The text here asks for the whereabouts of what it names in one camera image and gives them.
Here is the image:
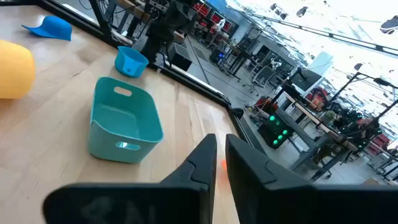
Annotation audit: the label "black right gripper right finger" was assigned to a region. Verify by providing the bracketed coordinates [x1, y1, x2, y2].
[225, 133, 398, 224]

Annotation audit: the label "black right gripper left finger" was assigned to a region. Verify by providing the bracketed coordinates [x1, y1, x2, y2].
[42, 133, 218, 224]

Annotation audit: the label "teal plastic basket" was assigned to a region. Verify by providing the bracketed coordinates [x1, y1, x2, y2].
[87, 77, 165, 165]

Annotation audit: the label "large teal measuring cup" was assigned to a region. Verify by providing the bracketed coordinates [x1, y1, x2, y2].
[114, 45, 149, 78]

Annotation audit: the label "light blue measuring cup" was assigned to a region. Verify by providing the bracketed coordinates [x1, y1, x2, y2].
[21, 15, 73, 42]

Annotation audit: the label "black computer tower green lights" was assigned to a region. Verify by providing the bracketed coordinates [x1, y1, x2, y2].
[257, 112, 295, 149]

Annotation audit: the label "wooden top workbench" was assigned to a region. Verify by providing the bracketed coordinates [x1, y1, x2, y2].
[276, 93, 361, 183]

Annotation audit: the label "red box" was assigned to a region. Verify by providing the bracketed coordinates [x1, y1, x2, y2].
[254, 95, 280, 114]

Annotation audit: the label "red backpack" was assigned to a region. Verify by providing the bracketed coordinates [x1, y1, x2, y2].
[306, 86, 328, 112]

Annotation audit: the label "grey office chair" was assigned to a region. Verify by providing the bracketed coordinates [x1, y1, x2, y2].
[250, 64, 277, 90]

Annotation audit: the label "black monitor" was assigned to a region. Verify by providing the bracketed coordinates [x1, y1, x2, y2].
[289, 68, 323, 93]

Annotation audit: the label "red parts bin shelf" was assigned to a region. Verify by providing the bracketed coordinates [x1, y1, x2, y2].
[192, 2, 233, 35]

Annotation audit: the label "black aluminium table frame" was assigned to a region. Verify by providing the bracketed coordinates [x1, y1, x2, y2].
[0, 0, 268, 156]

